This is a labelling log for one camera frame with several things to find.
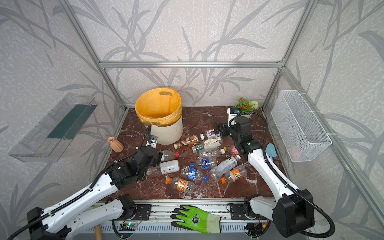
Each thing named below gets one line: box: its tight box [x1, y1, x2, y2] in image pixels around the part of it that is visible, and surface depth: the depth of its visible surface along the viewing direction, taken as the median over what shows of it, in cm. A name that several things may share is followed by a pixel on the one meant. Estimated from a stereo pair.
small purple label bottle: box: [206, 129, 220, 138], surface depth 102 cm
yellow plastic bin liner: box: [135, 87, 183, 126], surface depth 93 cm
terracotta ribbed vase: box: [107, 136, 124, 153], surface depth 92 cm
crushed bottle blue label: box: [180, 165, 209, 182], surface depth 84 cm
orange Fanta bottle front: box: [170, 177, 196, 194], surface depth 80 cm
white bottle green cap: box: [196, 135, 224, 151], surface depth 97 cm
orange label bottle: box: [220, 166, 247, 184], surface depth 84 cm
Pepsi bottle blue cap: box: [195, 157, 218, 171], surface depth 88 cm
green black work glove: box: [170, 204, 222, 234], surface depth 72 cm
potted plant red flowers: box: [234, 96, 261, 118], surface depth 104 cm
